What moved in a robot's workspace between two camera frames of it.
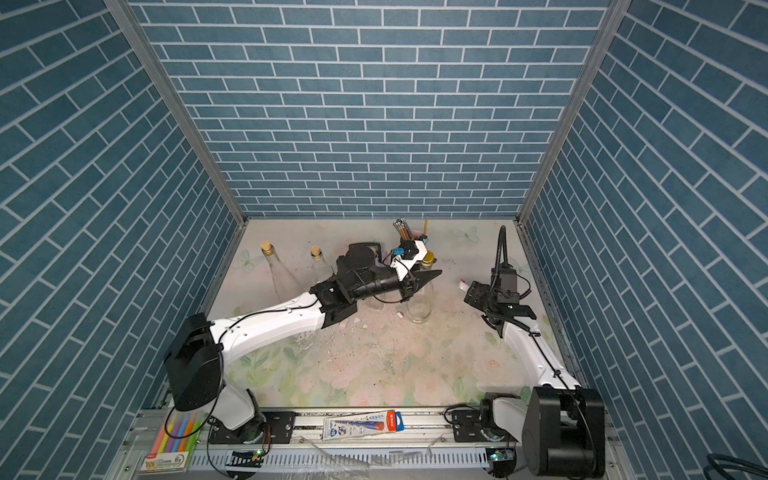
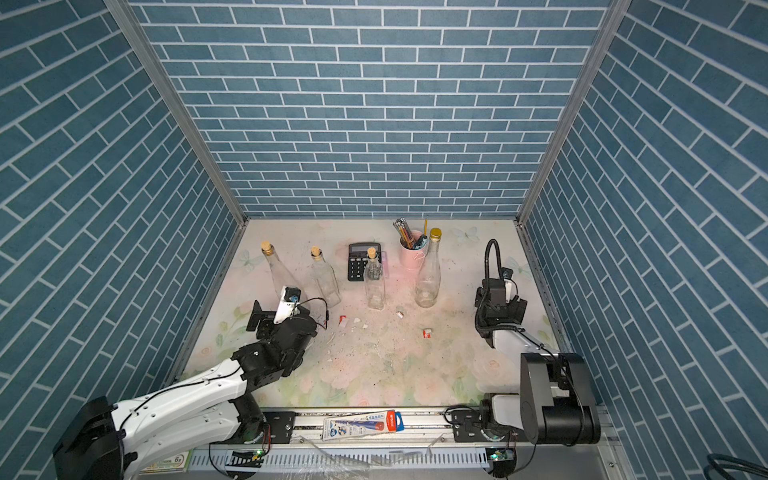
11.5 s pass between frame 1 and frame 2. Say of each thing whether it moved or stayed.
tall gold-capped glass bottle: moved
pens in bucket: stayed
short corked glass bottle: stayed
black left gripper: moved
